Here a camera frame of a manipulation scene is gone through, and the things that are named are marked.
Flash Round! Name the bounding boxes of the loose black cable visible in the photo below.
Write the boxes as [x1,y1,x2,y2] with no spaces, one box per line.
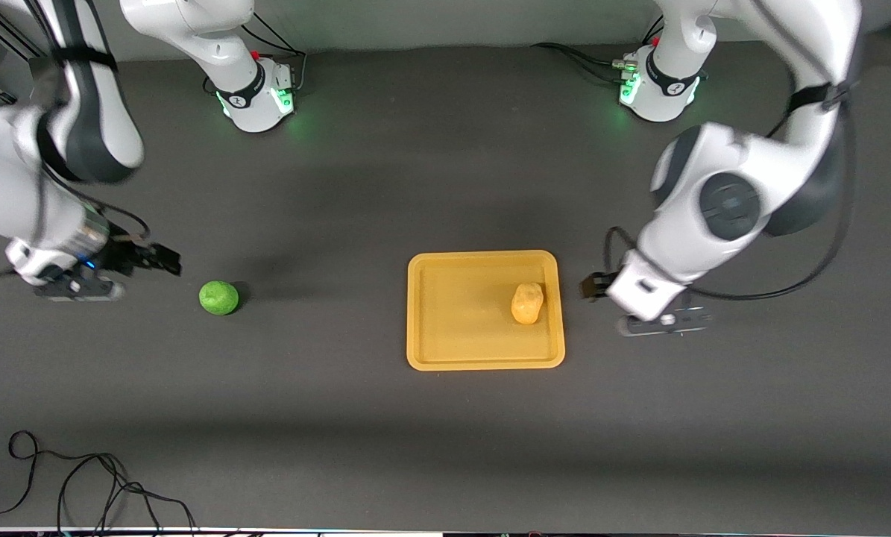
[0,430,198,534]

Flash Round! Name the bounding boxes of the yellow potato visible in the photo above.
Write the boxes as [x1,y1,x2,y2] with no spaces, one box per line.
[511,282,545,326]

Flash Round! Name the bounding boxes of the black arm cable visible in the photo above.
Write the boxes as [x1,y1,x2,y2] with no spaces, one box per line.
[602,89,860,303]
[24,0,151,247]

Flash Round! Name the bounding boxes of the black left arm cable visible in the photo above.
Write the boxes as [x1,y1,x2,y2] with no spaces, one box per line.
[602,89,860,303]

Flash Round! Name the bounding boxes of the black left arm base cables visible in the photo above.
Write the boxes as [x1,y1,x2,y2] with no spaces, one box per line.
[531,43,640,87]

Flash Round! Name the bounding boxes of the black arm base cables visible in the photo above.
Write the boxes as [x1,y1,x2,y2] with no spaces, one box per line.
[240,15,308,94]
[531,43,640,87]

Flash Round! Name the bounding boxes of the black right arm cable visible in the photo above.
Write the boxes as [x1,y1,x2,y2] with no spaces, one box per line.
[24,0,151,247]

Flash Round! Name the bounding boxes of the black right arm base cables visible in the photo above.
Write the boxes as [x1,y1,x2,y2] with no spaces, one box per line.
[240,15,308,94]

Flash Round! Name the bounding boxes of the green apple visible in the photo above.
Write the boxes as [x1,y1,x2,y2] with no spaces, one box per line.
[198,280,240,316]

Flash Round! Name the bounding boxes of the aluminium frame rail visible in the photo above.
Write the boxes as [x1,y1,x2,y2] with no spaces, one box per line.
[0,7,43,60]

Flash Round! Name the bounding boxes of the yellow plastic tray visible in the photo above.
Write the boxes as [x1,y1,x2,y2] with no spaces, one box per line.
[406,250,567,371]

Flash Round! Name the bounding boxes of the dark grey table mat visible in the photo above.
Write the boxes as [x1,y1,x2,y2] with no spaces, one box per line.
[0,30,891,532]

